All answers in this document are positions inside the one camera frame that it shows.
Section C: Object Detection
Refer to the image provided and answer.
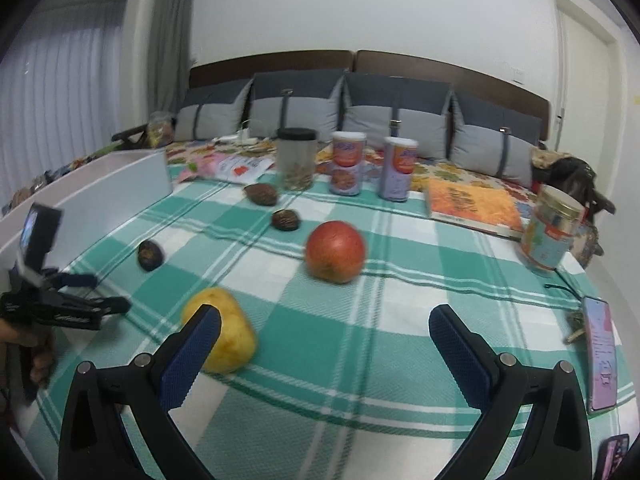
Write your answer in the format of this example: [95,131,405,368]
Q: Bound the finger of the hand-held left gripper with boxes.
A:
[64,296,132,319]
[52,272,99,292]

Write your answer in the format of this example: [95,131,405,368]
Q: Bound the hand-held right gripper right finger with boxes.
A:
[429,304,593,480]

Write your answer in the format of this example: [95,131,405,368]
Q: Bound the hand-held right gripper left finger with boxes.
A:
[59,304,223,480]

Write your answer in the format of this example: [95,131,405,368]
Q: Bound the yellow pear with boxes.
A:
[181,287,258,375]

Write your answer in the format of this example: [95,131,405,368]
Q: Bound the long white box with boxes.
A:
[0,148,174,281]

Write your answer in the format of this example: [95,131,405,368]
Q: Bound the red apple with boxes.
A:
[305,220,367,283]

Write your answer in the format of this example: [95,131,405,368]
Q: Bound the person's left hand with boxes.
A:
[0,322,57,390]

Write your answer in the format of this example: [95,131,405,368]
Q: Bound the dark passion fruit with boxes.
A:
[137,240,163,272]

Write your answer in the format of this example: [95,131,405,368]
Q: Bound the green white plaid cloth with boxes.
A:
[20,165,636,480]

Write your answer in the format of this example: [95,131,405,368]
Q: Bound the bunch of keys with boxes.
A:
[545,282,588,346]

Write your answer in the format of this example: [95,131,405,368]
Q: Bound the silver-edged smartphone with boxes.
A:
[582,296,617,415]

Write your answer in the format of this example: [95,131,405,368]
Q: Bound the clear jar with gold lid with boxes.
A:
[520,184,585,278]

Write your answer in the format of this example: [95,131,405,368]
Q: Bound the orange book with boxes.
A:
[425,178,526,241]

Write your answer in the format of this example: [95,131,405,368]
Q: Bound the wrinkled brown passion fruit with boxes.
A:
[271,209,302,232]

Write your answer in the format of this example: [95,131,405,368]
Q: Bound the clear bag of snacks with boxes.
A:
[147,111,176,148]

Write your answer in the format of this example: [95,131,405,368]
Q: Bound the white sheer curtain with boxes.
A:
[0,10,126,196]

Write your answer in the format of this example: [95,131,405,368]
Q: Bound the dark brown avocado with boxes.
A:
[243,183,278,207]

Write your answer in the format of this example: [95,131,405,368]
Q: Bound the pink white snack packet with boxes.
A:
[177,152,276,183]

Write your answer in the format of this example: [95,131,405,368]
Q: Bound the floral blanket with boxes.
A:
[0,137,608,271]

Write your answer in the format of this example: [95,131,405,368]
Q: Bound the grey two-tone cushion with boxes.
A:
[342,72,453,161]
[248,69,346,138]
[450,91,543,188]
[172,79,253,142]

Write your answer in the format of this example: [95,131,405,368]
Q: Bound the black and red bag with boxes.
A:
[532,147,601,226]

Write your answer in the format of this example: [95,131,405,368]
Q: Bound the clear jar with dark lid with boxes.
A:
[276,128,317,192]

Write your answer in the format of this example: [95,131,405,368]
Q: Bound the grey curtain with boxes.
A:
[150,0,201,126]

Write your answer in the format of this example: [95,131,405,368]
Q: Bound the white door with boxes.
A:
[552,0,631,161]

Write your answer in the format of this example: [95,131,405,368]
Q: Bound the white charger with cable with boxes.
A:
[215,120,261,146]

